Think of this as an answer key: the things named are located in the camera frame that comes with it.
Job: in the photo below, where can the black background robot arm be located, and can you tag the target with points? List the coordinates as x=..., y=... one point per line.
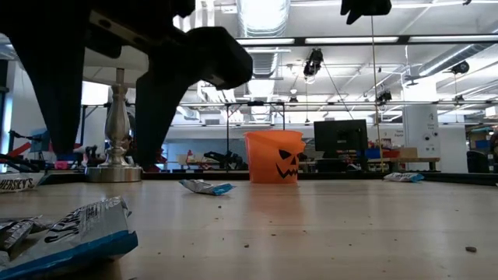
x=227, y=157

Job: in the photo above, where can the blue white Hershey's bar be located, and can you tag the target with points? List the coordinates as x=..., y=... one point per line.
x=85, y=237
x=19, y=183
x=206, y=187
x=404, y=177

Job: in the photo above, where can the white cabinet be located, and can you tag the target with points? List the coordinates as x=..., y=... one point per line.
x=422, y=128

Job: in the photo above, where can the black office chair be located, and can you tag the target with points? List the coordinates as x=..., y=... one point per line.
x=478, y=161

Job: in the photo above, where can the wooden workshop table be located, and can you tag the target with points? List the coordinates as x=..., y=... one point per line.
x=420, y=159

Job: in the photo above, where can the black aluminium table frame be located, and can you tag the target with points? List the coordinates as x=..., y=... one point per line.
x=350, y=176

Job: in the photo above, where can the silver ventilation duct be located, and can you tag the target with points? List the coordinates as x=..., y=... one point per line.
x=264, y=15
x=447, y=62

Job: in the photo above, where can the cardboard box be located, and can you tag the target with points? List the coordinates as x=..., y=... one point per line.
x=408, y=152

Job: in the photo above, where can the small dark crumb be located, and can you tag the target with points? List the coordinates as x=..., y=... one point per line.
x=470, y=249

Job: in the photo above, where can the long ceiling light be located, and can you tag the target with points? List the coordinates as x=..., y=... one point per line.
x=350, y=40

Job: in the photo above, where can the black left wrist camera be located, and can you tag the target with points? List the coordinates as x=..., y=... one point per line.
x=221, y=58

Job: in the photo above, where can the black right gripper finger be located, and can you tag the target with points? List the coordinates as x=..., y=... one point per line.
x=352, y=9
x=377, y=7

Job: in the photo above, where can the blue storage bins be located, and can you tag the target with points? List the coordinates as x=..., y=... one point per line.
x=482, y=144

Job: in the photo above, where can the blue lit monitor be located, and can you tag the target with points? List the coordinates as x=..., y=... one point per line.
x=39, y=142

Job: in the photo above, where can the black computer monitor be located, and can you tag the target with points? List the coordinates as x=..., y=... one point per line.
x=340, y=138

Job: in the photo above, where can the small pink object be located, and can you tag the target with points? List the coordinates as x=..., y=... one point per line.
x=61, y=165

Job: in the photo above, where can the red black background robot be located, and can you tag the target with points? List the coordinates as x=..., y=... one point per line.
x=19, y=149

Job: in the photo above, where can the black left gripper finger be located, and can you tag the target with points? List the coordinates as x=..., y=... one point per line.
x=58, y=97
x=159, y=109

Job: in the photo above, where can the orange pumpkin face bucket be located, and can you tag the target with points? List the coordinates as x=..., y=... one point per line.
x=264, y=155

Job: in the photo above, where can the black ceiling camera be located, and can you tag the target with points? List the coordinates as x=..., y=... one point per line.
x=313, y=62
x=461, y=67
x=384, y=96

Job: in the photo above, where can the white shade silver table lamp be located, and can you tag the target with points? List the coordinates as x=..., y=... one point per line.
x=116, y=128

